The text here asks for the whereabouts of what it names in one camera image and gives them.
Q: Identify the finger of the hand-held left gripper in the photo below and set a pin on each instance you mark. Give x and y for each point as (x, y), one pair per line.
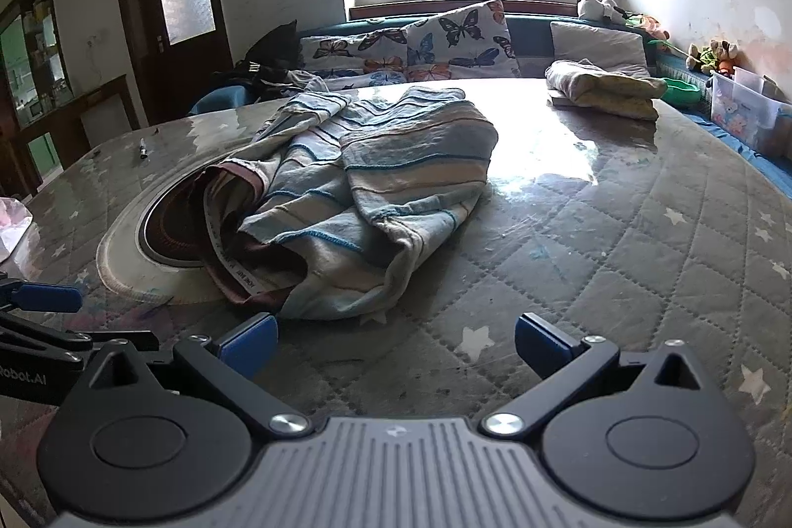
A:
(49, 297)
(62, 342)

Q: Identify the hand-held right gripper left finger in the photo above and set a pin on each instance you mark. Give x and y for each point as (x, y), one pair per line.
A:
(247, 345)

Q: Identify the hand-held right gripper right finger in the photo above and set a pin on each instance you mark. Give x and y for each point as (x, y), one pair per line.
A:
(544, 345)

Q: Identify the blue beige striped sweater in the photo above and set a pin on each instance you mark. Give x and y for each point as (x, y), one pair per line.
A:
(383, 175)

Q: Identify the pink white plastic bag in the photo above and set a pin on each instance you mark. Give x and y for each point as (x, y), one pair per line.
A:
(12, 228)

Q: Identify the round black induction cooker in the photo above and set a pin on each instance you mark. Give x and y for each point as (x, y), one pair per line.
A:
(176, 231)

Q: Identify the black pen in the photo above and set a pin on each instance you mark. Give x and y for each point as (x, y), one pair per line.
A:
(143, 149)

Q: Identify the dark wooden sideboard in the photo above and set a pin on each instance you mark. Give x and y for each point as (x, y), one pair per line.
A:
(68, 120)

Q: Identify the white panel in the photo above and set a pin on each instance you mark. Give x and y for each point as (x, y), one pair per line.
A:
(110, 120)

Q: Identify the glass front cabinet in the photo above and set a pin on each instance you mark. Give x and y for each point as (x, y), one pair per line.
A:
(31, 70)

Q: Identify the folded yellow beige cloth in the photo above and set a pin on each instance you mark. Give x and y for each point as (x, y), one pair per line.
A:
(603, 86)

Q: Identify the white crumpled cloth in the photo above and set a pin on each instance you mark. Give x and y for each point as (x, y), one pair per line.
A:
(309, 81)

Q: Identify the green bowl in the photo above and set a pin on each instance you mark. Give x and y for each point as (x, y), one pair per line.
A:
(680, 92)

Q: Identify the black bag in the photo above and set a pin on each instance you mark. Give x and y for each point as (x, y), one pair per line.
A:
(266, 55)

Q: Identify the butterfly print pillow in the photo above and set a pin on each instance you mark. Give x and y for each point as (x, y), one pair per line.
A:
(356, 48)
(461, 39)
(371, 77)

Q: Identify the grey pillow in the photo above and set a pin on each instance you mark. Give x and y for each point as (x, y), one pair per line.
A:
(597, 47)

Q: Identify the blue sofa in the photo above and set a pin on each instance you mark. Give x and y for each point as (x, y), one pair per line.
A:
(532, 39)

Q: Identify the clear plastic storage box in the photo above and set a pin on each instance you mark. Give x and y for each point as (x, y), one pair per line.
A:
(742, 107)

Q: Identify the orange green plush toy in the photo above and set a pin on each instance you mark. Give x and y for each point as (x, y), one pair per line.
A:
(646, 26)

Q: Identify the white black plush toy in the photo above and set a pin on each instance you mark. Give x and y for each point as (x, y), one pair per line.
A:
(597, 5)

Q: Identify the brown plush toy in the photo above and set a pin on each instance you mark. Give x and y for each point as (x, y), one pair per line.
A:
(724, 50)

